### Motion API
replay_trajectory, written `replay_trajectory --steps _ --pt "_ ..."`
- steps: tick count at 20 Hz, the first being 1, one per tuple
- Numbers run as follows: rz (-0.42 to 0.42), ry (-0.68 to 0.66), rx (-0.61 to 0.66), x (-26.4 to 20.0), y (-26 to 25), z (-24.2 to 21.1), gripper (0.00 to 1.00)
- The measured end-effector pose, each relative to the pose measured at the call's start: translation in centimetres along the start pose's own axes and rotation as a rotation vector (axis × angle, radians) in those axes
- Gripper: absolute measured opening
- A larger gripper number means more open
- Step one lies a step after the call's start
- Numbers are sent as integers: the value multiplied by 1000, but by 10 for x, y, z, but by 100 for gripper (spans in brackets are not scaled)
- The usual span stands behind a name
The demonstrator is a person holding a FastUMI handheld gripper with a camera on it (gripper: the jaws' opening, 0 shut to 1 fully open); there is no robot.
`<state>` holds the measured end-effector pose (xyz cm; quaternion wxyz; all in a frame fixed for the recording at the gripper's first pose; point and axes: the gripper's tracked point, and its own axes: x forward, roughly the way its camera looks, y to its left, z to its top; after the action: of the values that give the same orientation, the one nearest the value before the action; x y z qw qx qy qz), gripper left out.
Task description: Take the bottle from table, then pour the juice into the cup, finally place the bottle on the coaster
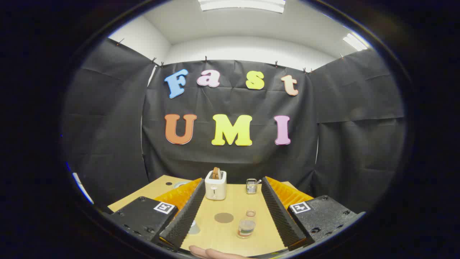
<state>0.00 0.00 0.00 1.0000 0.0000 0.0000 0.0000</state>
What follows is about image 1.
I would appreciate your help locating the white toaster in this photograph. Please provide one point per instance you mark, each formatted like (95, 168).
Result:
(215, 189)

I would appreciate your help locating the toasted bread slice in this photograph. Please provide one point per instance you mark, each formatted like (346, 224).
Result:
(216, 173)

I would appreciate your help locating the round brown coaster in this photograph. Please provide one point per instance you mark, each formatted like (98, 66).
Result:
(224, 217)

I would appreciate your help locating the pale grey cup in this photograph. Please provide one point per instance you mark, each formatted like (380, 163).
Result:
(195, 228)

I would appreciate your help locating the pale green plate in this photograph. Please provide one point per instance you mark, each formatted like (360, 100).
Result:
(177, 185)

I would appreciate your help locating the wooden table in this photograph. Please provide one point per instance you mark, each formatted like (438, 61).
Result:
(230, 205)

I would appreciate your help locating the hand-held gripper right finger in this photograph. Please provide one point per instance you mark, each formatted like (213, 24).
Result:
(282, 216)

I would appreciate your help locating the clear plastic juice bottle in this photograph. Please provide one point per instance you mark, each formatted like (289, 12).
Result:
(246, 228)

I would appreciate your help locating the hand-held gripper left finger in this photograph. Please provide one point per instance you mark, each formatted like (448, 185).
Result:
(185, 216)

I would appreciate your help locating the ceiling light panel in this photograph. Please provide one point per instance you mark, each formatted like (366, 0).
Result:
(240, 4)
(355, 42)

